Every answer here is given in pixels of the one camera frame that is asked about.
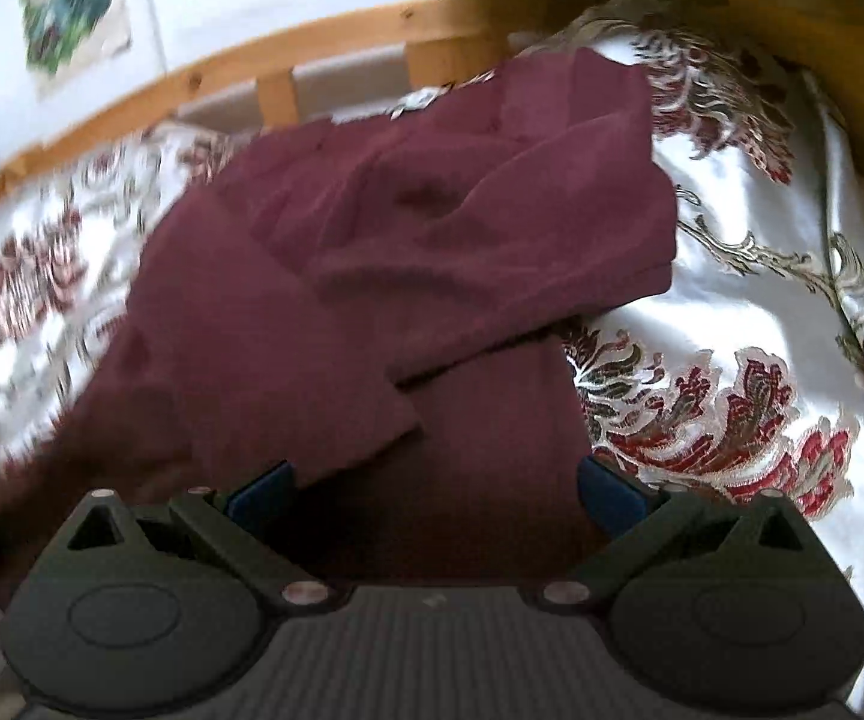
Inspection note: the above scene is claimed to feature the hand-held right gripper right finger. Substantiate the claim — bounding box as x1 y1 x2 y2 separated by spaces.
533 456 823 612

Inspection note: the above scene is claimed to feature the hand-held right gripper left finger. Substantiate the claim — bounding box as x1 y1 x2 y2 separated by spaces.
49 461 339 612

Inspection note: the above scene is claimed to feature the maroon garment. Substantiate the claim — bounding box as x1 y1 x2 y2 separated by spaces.
0 45 677 601

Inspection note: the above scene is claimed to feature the white floral bedspread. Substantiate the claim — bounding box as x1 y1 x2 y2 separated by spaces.
0 0 864 720

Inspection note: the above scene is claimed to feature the yellow cloth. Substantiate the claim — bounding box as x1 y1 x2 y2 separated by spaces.
702 0 864 173

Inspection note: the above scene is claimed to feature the wooden bed frame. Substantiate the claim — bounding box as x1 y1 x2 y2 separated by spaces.
0 0 680 222

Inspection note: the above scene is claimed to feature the colourful wall poster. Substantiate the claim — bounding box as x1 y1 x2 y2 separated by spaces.
16 0 134 100

